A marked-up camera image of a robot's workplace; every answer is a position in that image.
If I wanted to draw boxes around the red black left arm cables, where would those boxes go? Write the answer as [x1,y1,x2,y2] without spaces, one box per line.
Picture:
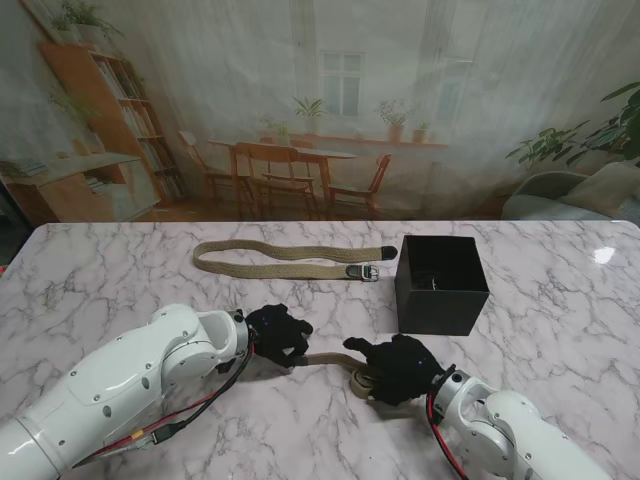
[72,342,257,469]

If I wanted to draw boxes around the red black arm cables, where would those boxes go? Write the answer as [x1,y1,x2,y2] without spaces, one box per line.
[72,342,257,469]
[424,392,471,480]

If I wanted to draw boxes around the beige woven belt double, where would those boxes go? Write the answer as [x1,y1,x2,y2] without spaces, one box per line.
[292,351,384,400]
[192,239,399,284]

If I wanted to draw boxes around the dark brown woven belt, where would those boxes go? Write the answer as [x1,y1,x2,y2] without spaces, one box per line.
[417,267,464,293]

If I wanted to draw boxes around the black panel beside backdrop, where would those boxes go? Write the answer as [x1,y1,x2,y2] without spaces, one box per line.
[0,177,36,276]

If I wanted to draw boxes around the red black right arm cables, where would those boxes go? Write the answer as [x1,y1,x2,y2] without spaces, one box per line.
[424,392,471,480]

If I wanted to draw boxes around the black belt storage box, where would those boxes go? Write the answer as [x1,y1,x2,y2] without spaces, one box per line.
[393,234,491,336]

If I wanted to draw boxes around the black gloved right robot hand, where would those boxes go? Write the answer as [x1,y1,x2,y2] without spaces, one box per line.
[342,333,446,407]

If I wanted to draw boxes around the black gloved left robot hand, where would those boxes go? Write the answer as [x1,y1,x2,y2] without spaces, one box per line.
[244,303,315,370]

